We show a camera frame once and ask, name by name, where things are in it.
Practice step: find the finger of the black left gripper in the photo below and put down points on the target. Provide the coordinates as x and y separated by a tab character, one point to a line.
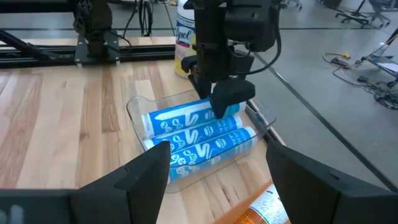
231	93
202	87

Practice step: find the blue silicone sealant tube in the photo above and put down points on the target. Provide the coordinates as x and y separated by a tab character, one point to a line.
211	149
174	119
199	133

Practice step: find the black aluminium frame rail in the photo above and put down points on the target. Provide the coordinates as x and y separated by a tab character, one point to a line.
140	53

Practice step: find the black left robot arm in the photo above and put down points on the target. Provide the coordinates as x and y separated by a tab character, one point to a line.
96	18

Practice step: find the orange sealant tube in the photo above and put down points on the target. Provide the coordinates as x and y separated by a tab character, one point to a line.
267	208

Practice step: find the office chair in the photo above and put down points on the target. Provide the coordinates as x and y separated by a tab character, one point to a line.
354	17

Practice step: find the Lysol wipes canister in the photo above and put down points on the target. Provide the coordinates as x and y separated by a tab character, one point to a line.
185	34

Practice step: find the black floor strip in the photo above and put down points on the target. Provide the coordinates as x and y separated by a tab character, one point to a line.
326	123

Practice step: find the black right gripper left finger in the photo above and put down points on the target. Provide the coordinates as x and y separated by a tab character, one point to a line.
93	202

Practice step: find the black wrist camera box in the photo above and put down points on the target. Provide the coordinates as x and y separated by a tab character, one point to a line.
248	25

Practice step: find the orange plastic bin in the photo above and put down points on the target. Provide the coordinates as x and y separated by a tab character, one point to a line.
230	214

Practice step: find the clear plastic bin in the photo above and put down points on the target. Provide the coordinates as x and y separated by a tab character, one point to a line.
136	109

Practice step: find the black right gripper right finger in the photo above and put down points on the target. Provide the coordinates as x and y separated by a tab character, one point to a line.
335	202

